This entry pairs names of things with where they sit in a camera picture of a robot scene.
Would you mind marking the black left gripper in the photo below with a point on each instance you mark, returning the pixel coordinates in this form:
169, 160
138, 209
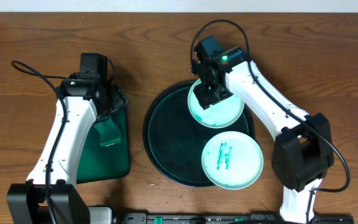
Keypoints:
109, 101

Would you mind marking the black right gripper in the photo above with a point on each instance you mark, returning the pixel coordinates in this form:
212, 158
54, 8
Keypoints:
205, 99

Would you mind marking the white plate top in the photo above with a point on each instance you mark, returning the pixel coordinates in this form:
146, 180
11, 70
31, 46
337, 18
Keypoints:
219, 115

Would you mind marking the white plate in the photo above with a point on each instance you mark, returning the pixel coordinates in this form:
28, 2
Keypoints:
232, 160
219, 115

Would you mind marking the green scrub sponge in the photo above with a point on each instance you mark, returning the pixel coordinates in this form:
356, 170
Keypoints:
109, 132

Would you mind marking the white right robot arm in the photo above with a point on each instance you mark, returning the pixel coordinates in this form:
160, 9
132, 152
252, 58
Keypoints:
302, 151

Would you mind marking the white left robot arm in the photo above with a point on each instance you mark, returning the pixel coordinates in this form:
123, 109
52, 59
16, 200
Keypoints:
50, 194

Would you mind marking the rectangular green water tray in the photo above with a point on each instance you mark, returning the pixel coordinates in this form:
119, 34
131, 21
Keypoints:
103, 163

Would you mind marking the round black serving tray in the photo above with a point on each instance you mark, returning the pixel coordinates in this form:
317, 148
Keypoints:
174, 140

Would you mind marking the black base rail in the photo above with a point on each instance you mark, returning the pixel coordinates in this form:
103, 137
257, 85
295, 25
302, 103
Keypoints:
264, 217

